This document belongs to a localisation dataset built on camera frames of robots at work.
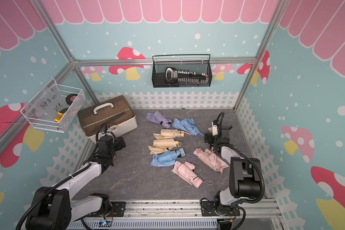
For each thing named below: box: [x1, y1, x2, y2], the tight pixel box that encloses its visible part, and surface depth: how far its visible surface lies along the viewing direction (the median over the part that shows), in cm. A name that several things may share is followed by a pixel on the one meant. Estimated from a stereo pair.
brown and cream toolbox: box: [77, 94, 138, 142], surface depth 94 cm
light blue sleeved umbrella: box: [150, 148, 185, 167], surface depth 91 cm
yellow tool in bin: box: [54, 107, 69, 123], surface depth 65 cm
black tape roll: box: [65, 93, 79, 106], surface depth 81 cm
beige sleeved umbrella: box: [152, 128, 192, 140], surface depth 102 cm
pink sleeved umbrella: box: [171, 161, 215, 189], surface depth 85 cm
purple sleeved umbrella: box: [145, 110, 173, 129], surface depth 111 cm
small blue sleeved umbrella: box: [172, 117, 205, 137], surface depth 108 cm
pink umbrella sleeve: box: [193, 148, 230, 174], surface depth 89 cm
